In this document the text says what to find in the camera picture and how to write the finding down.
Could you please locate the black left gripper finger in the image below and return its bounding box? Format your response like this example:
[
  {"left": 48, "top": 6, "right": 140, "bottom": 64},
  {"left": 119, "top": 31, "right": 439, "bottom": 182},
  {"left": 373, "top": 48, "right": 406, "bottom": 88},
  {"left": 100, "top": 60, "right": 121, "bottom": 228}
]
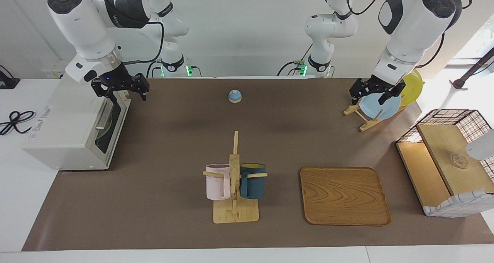
[
  {"left": 350, "top": 83, "right": 363, "bottom": 106},
  {"left": 377, "top": 88, "right": 396, "bottom": 105}
]

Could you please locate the pink mug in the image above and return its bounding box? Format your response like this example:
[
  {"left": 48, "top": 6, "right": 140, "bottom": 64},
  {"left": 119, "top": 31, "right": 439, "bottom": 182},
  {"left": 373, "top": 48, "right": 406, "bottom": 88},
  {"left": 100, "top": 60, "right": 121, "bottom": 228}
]
[{"left": 205, "top": 164, "right": 232, "bottom": 200}]

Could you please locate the wooden plate rack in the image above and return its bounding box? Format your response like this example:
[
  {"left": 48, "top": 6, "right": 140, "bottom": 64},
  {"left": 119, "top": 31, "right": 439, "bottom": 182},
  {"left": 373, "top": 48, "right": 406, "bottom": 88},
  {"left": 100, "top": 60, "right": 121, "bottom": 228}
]
[{"left": 343, "top": 94, "right": 408, "bottom": 132}]

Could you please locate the wire basket with wooden shelves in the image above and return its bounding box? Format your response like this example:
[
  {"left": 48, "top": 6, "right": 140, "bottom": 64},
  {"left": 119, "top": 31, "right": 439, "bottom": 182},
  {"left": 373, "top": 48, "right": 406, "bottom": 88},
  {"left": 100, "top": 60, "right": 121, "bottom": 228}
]
[{"left": 395, "top": 109, "right": 494, "bottom": 218}]

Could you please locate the white checked cloth liner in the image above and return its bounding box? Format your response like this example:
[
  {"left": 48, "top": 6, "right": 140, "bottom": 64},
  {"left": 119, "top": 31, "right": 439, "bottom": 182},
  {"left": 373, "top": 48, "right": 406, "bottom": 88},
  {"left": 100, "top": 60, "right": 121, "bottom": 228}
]
[{"left": 423, "top": 189, "right": 494, "bottom": 218}]

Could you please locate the white toaster oven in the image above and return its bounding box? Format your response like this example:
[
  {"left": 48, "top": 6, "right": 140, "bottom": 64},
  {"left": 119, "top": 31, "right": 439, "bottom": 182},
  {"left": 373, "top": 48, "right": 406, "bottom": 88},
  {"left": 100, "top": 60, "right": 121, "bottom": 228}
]
[{"left": 22, "top": 72, "right": 132, "bottom": 171}]

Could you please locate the white wall socket box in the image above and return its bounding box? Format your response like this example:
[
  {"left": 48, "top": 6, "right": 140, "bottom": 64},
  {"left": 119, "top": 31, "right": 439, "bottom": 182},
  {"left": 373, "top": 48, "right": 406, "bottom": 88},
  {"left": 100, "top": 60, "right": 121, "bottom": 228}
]
[{"left": 42, "top": 64, "right": 70, "bottom": 79}]

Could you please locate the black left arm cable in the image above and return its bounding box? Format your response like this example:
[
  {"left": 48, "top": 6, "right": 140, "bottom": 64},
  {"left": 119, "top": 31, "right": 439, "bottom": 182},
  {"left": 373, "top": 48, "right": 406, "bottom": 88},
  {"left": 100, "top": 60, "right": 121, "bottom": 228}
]
[{"left": 325, "top": 0, "right": 473, "bottom": 68}]

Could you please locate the black clamp stand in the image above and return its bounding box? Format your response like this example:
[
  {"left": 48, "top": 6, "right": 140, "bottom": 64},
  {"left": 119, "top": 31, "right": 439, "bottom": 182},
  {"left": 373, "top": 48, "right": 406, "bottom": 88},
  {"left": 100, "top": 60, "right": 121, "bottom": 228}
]
[{"left": 0, "top": 65, "right": 20, "bottom": 90}]

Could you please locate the dark blue mug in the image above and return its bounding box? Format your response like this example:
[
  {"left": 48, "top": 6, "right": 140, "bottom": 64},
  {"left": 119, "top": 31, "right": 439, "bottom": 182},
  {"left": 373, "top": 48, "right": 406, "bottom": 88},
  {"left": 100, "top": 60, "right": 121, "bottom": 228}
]
[{"left": 239, "top": 163, "right": 266, "bottom": 200}]

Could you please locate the small clear glass dish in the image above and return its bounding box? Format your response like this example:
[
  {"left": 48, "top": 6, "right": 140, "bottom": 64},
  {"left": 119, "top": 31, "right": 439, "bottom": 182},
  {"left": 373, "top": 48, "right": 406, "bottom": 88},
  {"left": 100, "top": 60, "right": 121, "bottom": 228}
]
[{"left": 450, "top": 153, "right": 469, "bottom": 169}]

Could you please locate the light blue plate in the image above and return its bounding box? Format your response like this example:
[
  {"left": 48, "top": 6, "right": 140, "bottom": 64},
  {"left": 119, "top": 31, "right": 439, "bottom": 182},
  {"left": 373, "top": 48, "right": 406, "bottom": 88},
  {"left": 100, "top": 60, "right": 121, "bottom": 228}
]
[{"left": 359, "top": 93, "right": 401, "bottom": 120}]

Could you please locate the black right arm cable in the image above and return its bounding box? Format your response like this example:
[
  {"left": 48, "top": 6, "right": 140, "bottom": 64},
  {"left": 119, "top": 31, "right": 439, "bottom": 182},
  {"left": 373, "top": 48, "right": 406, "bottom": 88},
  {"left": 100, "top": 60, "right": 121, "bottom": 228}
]
[{"left": 123, "top": 20, "right": 165, "bottom": 64}]

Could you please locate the wooden mug rack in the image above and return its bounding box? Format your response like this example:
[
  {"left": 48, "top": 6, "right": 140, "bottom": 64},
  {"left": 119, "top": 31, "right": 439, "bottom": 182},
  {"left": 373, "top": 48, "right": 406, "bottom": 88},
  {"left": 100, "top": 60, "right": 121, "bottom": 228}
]
[{"left": 203, "top": 131, "right": 268, "bottom": 224}]

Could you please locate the black tripod pole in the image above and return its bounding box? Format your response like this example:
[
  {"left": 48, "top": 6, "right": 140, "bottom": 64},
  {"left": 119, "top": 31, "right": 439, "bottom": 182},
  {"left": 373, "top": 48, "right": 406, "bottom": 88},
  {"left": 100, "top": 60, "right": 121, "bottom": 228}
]
[{"left": 450, "top": 47, "right": 494, "bottom": 90}]

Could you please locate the black coiled cable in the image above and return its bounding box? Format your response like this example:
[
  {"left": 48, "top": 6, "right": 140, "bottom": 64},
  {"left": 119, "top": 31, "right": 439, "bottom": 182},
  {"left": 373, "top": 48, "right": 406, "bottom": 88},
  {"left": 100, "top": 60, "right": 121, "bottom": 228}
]
[{"left": 0, "top": 110, "right": 36, "bottom": 136}]

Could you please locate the black arm base cable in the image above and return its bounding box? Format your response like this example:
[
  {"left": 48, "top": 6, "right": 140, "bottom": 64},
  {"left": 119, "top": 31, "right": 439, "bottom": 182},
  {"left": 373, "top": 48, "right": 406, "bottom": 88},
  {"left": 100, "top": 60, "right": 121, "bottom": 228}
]
[
  {"left": 277, "top": 61, "right": 305, "bottom": 76},
  {"left": 146, "top": 60, "right": 162, "bottom": 78}
]

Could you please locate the mint green plate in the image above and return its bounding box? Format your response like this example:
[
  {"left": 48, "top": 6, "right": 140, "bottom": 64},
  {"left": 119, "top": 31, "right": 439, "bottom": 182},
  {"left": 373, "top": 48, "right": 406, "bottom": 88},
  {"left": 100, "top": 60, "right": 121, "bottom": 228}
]
[{"left": 96, "top": 114, "right": 113, "bottom": 140}]

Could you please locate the oven door with glass window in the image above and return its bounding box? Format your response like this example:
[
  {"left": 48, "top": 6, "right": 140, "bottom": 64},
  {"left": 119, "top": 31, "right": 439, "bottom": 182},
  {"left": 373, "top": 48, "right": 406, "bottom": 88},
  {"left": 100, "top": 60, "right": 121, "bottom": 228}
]
[{"left": 87, "top": 91, "right": 132, "bottom": 169}]

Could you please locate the blurred white cylinder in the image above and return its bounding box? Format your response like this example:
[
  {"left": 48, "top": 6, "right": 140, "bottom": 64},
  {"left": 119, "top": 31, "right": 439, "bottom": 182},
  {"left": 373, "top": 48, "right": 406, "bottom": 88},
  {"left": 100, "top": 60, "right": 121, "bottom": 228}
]
[{"left": 465, "top": 129, "right": 494, "bottom": 161}]

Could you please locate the brown table mat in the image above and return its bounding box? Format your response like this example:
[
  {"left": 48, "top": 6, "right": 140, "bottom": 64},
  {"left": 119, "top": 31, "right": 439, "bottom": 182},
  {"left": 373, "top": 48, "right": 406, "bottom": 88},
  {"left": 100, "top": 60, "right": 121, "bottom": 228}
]
[{"left": 21, "top": 78, "right": 494, "bottom": 252}]

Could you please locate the wooden serving tray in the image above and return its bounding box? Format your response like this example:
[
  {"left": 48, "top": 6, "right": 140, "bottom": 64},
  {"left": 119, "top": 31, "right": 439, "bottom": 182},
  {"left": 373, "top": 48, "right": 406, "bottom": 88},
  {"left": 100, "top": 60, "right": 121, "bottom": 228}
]
[{"left": 300, "top": 166, "right": 392, "bottom": 227}]

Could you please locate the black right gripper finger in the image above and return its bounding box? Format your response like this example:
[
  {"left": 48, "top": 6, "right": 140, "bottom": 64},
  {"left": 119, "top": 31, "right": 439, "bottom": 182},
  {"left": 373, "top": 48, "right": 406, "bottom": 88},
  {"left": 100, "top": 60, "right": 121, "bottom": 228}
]
[
  {"left": 93, "top": 85, "right": 118, "bottom": 106},
  {"left": 133, "top": 73, "right": 150, "bottom": 101}
]

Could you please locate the yellow plate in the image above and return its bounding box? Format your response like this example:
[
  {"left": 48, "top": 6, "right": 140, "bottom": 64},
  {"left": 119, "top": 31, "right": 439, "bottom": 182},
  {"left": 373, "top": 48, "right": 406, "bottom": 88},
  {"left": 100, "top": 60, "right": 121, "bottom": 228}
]
[{"left": 401, "top": 69, "right": 424, "bottom": 107}]

